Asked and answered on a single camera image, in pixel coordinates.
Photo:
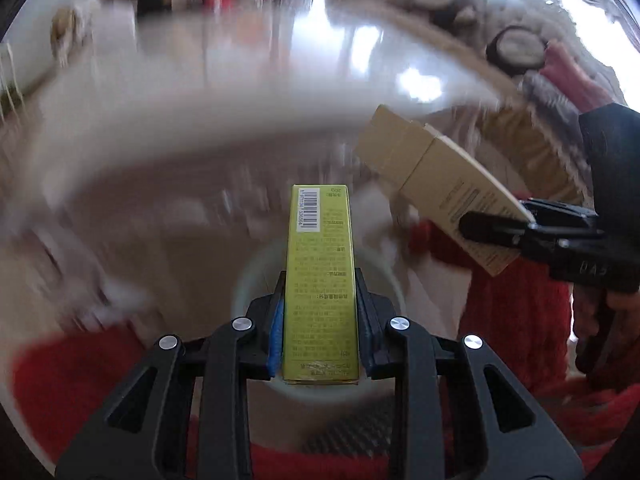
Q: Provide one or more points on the grey striped cloth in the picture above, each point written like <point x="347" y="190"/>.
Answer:
<point x="550" y="97"/>

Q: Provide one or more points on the black dotted slipper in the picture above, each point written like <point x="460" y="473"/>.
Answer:
<point x="350" y="430"/>

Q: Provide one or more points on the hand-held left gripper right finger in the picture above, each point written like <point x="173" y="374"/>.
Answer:
<point x="367" y="340"/>

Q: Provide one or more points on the white ornate carved table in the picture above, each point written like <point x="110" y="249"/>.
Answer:
<point x="150" y="135"/>

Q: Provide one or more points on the person's right hand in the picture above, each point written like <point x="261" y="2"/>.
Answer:
<point x="587" y="325"/>

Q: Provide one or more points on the person's red fleece clothing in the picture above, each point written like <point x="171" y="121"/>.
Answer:
<point x="510" y="320"/>

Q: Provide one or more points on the pink cloth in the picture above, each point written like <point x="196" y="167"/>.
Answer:
<point x="575" y="80"/>

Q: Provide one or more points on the yellow-green carton box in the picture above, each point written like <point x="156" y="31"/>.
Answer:
<point x="320" y="285"/>

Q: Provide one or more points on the tan cardboard box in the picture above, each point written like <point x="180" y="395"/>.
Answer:
<point x="435" y="175"/>

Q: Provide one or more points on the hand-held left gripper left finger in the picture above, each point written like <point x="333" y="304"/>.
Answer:
<point x="275" y="330"/>

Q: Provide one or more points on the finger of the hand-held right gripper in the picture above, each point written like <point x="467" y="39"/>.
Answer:
<point x="492" y="230"/>
<point x="560" y="210"/>

